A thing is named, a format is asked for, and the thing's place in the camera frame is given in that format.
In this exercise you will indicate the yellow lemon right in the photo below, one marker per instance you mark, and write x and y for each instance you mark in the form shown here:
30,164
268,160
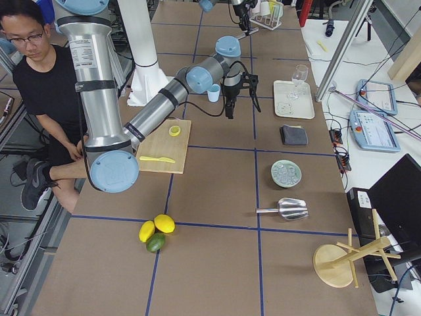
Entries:
164,223

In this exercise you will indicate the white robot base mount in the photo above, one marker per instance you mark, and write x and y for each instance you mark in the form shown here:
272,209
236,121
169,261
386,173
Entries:
146,83

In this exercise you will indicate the white wire cup rack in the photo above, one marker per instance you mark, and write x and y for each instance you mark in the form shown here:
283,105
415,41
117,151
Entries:
267,14

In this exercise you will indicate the far blue teach pendant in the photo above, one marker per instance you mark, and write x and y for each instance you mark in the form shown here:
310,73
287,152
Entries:
379,96

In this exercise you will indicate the steel ice scoop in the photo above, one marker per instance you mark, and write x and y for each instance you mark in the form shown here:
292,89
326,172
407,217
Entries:
289,209

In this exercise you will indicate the aluminium frame post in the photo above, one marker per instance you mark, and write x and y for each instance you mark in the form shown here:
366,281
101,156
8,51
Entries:
344,43

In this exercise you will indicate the yellow plastic knife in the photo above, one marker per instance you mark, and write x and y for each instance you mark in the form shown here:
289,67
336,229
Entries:
159,159

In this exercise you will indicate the steel muddler black tip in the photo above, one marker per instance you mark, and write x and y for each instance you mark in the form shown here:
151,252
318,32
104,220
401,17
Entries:
247,33

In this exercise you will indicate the yellow plastic spoon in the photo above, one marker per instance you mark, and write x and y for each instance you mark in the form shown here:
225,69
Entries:
323,47

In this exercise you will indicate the wooden cup tree stand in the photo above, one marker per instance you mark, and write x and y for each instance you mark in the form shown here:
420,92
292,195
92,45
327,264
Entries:
334,264

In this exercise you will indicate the near blue teach pendant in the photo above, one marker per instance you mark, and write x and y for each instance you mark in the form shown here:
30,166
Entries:
372,132

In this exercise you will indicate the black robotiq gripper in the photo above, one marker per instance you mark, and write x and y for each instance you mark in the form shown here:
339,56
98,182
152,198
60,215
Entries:
230,93

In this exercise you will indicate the green lime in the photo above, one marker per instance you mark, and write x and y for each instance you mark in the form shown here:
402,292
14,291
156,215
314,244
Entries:
156,242

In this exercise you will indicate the black computer monitor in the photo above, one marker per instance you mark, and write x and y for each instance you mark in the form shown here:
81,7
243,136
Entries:
396,198

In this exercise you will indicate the green bowl of ice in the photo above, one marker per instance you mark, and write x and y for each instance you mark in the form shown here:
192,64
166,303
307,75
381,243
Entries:
286,173

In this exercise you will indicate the yellow lemon left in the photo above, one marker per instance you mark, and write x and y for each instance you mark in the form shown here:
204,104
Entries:
146,231

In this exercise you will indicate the yellow lemon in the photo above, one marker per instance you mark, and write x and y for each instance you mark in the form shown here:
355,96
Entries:
164,223
146,231

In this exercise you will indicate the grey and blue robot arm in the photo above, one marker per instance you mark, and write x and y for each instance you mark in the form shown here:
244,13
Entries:
109,152

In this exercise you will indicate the light blue plastic cup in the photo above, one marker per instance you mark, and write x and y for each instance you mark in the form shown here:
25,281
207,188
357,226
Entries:
213,93

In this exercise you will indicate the grey folded cloth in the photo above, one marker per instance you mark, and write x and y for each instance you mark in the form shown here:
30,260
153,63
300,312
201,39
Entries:
293,135

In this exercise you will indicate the blue teach pendant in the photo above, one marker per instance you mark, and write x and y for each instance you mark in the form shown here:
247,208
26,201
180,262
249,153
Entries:
372,132
379,96

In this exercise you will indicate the person in black shirt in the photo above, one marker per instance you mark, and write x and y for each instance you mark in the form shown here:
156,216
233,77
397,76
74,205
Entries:
45,78

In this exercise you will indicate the cream bear serving tray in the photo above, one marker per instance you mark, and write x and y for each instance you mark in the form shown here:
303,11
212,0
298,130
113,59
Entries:
284,106

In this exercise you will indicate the clear wine glass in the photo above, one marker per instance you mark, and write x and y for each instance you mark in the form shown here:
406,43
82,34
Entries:
298,77

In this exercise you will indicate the bamboo cutting board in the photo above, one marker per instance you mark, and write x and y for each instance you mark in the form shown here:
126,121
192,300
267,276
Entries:
160,144

